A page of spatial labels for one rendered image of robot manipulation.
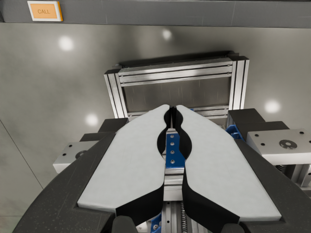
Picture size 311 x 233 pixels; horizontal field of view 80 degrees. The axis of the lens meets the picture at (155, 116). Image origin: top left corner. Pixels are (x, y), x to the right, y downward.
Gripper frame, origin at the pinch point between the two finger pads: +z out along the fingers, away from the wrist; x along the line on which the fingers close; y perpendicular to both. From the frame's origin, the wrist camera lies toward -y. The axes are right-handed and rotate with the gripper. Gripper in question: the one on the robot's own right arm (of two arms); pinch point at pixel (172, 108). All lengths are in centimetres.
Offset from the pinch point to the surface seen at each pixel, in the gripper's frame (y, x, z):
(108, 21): -3.5, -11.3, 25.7
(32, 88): 51, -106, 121
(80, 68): 33, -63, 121
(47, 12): -4.9, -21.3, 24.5
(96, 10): -5.2, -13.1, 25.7
